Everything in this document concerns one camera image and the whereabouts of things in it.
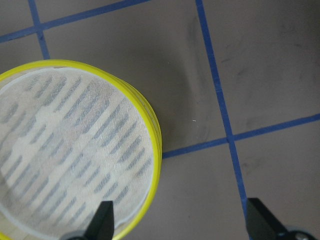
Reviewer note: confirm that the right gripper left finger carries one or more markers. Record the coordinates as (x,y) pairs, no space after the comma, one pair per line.
(101,227)

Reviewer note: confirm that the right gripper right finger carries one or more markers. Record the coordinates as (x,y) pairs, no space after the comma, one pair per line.
(261,224)

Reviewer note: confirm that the yellow steamer layer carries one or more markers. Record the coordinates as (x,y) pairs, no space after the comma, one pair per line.
(70,139)
(147,113)

